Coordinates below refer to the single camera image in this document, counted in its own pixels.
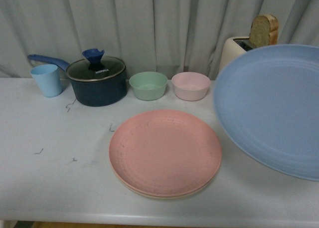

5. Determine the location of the left light blue cup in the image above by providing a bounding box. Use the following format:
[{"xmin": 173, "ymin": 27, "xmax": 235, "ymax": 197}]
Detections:
[{"xmin": 30, "ymin": 64, "xmax": 62, "ymax": 97}]

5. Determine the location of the bread slice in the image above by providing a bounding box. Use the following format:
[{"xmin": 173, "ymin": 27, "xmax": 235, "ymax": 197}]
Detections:
[{"xmin": 249, "ymin": 14, "xmax": 279, "ymax": 48}]

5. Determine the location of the glass pot lid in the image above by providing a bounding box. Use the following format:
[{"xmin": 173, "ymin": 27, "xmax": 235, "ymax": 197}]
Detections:
[{"xmin": 66, "ymin": 48, "xmax": 126, "ymax": 82}]

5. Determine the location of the pink plate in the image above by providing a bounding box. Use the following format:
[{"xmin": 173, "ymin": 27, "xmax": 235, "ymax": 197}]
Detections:
[{"xmin": 109, "ymin": 110, "xmax": 222, "ymax": 196}]

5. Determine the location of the beige plate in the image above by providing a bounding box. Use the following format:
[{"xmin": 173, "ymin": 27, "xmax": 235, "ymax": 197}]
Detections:
[{"xmin": 112, "ymin": 169, "xmax": 218, "ymax": 200}]

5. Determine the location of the cream toaster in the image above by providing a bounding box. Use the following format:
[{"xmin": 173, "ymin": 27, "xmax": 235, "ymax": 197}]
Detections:
[{"xmin": 219, "ymin": 37, "xmax": 255, "ymax": 72}]

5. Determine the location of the dark blue saucepan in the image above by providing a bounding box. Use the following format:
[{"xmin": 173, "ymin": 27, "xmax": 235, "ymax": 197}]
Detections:
[{"xmin": 27, "ymin": 54, "xmax": 128, "ymax": 107}]

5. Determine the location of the pink bowl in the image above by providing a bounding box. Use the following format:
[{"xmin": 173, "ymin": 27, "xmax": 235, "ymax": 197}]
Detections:
[{"xmin": 171, "ymin": 72, "xmax": 211, "ymax": 101}]

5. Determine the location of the green bowl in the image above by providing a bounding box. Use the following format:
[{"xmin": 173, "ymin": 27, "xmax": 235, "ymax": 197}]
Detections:
[{"xmin": 129, "ymin": 71, "xmax": 168, "ymax": 101}]

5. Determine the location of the blue plate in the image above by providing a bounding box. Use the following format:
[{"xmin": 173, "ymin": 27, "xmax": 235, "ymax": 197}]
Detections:
[{"xmin": 213, "ymin": 44, "xmax": 319, "ymax": 181}]

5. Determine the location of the grey curtain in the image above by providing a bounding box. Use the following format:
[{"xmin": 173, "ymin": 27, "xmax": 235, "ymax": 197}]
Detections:
[{"xmin": 0, "ymin": 0, "xmax": 319, "ymax": 79}]

